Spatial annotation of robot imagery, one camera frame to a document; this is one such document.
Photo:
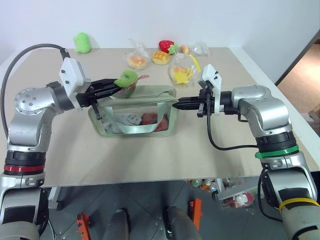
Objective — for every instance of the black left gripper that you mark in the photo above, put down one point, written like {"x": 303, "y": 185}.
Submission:
{"x": 87, "y": 97}

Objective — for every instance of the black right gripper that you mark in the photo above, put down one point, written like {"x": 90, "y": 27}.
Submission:
{"x": 208, "y": 105}

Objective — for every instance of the green pouch with clear window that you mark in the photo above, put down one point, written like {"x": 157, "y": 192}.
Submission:
{"x": 140, "y": 96}

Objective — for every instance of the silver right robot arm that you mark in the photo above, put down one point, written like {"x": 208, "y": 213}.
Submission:
{"x": 265, "y": 105}

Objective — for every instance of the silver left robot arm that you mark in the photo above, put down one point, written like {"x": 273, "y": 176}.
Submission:
{"x": 27, "y": 117}

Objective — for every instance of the red item inside pouch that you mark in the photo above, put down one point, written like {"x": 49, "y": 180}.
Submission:
{"x": 152, "y": 120}

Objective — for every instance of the grey cloth inside pouch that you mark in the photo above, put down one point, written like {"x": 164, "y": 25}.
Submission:
{"x": 130, "y": 119}

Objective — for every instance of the green plush toy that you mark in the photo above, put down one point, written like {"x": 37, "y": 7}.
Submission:
{"x": 82, "y": 43}

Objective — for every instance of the red strawberry plush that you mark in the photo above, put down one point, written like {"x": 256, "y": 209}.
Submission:
{"x": 165, "y": 45}

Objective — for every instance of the yellow toy in clear bag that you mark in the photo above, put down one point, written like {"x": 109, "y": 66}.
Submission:
{"x": 182, "y": 73}

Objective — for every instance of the red white checked ribbon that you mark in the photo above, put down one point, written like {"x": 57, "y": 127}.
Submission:
{"x": 142, "y": 77}

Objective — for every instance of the round bread in clear bag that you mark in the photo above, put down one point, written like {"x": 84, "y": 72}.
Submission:
{"x": 136, "y": 61}

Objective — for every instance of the yellow strip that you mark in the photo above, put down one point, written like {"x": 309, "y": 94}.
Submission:
{"x": 196, "y": 63}

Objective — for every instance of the pineapple bun toy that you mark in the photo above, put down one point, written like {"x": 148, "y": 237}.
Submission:
{"x": 160, "y": 57}

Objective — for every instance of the orange toy in clear bag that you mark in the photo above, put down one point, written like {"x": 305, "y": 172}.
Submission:
{"x": 185, "y": 48}

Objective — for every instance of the colourful cans under table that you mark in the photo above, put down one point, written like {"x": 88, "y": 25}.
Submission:
{"x": 206, "y": 185}

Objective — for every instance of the clear bag of toys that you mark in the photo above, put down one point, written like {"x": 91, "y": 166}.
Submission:
{"x": 240, "y": 200}

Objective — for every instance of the orange clamp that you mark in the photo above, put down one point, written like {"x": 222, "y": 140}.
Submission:
{"x": 196, "y": 212}
{"x": 83, "y": 225}

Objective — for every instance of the dark rounded shape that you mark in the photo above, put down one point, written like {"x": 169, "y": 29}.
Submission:
{"x": 180, "y": 223}
{"x": 117, "y": 225}

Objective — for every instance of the cardboard box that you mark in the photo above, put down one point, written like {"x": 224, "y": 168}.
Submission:
{"x": 315, "y": 111}

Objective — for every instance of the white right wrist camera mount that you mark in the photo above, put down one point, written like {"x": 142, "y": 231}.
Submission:
{"x": 212, "y": 76}

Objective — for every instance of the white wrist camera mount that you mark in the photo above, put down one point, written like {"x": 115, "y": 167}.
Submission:
{"x": 72, "y": 72}
{"x": 212, "y": 76}

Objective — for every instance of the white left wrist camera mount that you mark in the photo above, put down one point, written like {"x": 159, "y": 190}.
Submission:
{"x": 72, "y": 72}

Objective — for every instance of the grey metal shelf bracket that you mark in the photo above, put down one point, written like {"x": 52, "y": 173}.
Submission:
{"x": 232, "y": 191}

